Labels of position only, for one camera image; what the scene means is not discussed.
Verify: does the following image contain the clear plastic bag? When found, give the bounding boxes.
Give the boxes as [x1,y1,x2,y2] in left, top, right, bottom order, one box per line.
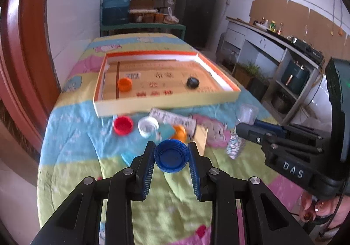
[164,7,180,25]

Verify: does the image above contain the clear plastic bottle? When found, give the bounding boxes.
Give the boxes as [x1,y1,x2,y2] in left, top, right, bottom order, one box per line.
[226,104,259,160]

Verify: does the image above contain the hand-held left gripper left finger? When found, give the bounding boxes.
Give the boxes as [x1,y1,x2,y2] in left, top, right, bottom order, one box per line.
[30,141,156,245]

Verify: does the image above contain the shallow cardboard box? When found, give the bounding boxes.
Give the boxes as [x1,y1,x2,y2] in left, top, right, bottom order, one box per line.
[93,51,242,118]

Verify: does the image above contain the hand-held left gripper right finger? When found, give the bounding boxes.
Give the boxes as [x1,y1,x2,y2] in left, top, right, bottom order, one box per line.
[187,141,312,245]

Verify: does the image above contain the blue bottle cap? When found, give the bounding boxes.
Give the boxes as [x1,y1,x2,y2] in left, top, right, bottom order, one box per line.
[154,139,190,174]

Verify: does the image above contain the dark teal air fryer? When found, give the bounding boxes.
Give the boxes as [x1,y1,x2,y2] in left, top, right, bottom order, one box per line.
[281,58,311,94]

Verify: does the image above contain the person's right hand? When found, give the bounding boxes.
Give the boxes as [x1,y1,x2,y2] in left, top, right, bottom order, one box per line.
[300,192,339,225]

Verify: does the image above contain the light blue card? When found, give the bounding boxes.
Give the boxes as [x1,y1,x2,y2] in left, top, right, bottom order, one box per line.
[121,151,138,166]

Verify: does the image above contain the printed cartoon tablecloth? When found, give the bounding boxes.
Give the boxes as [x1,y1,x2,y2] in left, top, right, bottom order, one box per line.
[37,33,324,245]

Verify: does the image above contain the red-brown wooden door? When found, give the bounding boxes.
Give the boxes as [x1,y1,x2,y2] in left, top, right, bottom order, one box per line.
[0,0,62,159]

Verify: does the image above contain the black refrigerator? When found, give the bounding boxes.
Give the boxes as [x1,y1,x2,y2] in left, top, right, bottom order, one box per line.
[175,0,221,49]

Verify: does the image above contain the orange bottle cap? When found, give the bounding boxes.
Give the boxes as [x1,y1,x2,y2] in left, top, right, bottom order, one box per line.
[117,77,133,92]
[173,124,188,143]

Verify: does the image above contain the red bottle cap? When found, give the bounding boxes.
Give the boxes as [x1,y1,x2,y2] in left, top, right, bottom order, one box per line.
[113,115,135,136]

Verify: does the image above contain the potted green plant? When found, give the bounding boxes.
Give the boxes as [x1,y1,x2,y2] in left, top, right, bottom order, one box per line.
[232,60,270,101]

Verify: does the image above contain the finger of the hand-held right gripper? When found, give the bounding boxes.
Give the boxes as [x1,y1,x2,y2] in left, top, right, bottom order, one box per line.
[235,122,325,157]
[254,120,330,139]

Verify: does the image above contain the blue water jug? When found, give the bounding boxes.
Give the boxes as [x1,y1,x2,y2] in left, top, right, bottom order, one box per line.
[101,0,132,26]

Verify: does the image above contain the white counter cabinet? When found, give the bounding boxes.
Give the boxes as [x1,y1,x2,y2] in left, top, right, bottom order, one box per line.
[216,16,326,126]

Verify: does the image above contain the white bottle cap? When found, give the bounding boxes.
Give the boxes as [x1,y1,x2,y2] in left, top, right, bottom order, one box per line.
[137,117,160,138]

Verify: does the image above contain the printed paper packet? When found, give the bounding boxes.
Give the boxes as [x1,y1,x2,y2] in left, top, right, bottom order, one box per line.
[149,107,198,137]

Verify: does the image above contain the small cardboard box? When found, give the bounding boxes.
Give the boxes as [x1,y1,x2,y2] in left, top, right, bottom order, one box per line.
[192,124,208,154]

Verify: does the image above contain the cardboard wall sheets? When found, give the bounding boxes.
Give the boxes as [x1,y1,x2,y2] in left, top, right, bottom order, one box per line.
[248,0,350,53]

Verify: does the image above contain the green table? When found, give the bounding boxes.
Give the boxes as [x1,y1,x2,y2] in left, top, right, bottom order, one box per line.
[100,23,187,41]

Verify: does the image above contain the black cable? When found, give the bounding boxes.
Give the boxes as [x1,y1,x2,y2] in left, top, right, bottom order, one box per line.
[318,195,345,238]

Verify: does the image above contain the black gas stove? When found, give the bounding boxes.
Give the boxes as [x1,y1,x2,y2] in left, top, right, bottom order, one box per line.
[292,38,325,64]

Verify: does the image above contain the metal pot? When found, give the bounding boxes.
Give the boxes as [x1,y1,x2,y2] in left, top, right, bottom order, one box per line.
[271,91,291,113]

